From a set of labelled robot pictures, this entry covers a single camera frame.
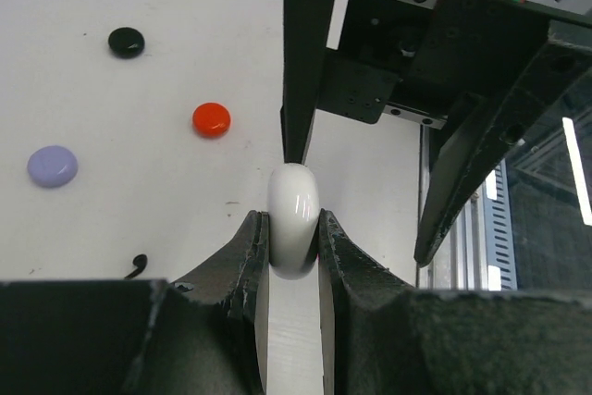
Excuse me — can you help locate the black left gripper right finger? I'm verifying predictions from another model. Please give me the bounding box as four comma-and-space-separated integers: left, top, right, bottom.
316, 211, 591, 394

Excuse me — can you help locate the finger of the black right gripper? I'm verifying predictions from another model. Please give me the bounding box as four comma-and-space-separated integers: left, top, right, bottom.
414, 39, 591, 267
280, 0, 335, 164

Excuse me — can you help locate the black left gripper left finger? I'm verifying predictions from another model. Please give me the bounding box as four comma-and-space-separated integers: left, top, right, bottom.
1, 211, 269, 394

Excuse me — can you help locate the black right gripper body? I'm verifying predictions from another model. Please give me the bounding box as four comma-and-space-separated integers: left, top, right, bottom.
321, 0, 591, 127

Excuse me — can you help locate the white earbud charging case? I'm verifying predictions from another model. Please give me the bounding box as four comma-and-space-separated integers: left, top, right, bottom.
267, 163, 321, 280

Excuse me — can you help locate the orange earbud charging case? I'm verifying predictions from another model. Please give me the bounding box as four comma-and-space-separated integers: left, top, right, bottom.
191, 102, 231, 139

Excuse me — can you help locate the black earbud charging case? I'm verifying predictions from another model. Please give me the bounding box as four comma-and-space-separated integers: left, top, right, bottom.
107, 27, 145, 58

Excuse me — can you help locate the purple earbud charging case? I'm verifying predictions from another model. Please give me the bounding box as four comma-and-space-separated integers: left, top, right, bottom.
27, 145, 79, 188

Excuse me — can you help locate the black earbud near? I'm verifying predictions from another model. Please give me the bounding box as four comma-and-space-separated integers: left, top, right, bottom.
125, 253, 148, 279

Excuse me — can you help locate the white slotted cable duct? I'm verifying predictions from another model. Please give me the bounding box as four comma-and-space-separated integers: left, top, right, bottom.
482, 161, 517, 291

